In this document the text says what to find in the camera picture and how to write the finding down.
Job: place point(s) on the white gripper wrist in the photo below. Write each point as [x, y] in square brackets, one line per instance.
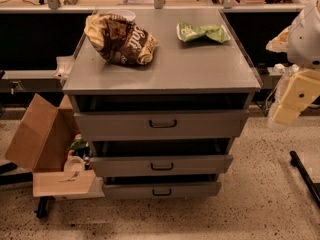
[305, 39]

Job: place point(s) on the grey drawer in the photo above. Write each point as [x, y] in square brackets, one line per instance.
[161, 125]
[179, 190]
[160, 165]

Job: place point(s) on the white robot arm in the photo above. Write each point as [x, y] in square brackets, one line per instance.
[301, 42]

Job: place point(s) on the grey top drawer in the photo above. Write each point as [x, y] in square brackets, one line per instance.
[161, 125]

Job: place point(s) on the grey metal drawer cabinet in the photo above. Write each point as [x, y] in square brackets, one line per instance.
[195, 76]

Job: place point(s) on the grey bottom drawer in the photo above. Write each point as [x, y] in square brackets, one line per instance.
[179, 190]

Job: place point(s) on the black floor pole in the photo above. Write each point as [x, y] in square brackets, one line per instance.
[313, 187]

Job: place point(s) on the white power strip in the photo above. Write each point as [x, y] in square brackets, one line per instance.
[283, 68]

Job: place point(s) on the green snack bag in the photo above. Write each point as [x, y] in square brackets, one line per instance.
[187, 32]

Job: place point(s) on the brown yellow chip bag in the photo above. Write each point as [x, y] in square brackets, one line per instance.
[120, 41]

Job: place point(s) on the white bowl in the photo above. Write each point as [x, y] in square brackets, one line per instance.
[127, 14]

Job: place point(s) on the green item in box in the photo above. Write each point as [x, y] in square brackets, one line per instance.
[78, 143]

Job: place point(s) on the white cup in box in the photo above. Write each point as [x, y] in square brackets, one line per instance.
[73, 164]

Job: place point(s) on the brown cardboard box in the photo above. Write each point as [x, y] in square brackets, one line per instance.
[41, 144]

